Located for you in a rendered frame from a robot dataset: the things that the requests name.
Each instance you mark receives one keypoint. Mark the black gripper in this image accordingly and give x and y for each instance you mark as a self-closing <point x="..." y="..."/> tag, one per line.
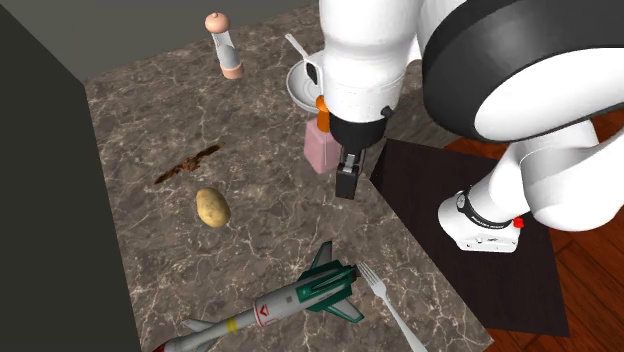
<point x="356" y="131"/>

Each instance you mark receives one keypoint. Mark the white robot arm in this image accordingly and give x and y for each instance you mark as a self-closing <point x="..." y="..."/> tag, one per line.
<point x="365" y="53"/>

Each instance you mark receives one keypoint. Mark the pink bottle with orange cap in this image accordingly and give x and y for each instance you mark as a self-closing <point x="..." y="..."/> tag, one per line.
<point x="319" y="151"/>

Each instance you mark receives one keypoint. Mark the white bowl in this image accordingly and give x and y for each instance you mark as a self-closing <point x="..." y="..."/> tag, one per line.
<point x="301" y="90"/>

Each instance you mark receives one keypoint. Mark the silver fork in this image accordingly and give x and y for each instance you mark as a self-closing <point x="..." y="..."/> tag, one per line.
<point x="390" y="304"/>

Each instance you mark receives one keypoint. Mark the grey and green toy rocket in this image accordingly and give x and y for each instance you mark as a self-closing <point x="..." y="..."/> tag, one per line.
<point x="287" y="302"/>

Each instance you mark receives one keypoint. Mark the yellow potato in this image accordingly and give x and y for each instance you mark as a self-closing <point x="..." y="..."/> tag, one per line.
<point x="212" y="208"/>

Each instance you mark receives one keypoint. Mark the dark robot stand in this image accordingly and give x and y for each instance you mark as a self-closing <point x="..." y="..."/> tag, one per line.
<point x="438" y="287"/>

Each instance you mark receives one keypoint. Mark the white spoon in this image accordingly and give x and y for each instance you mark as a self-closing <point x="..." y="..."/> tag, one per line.
<point x="298" y="48"/>

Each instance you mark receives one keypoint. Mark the peach and grey pepper grinder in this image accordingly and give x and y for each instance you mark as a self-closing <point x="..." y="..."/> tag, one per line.
<point x="228" y="53"/>

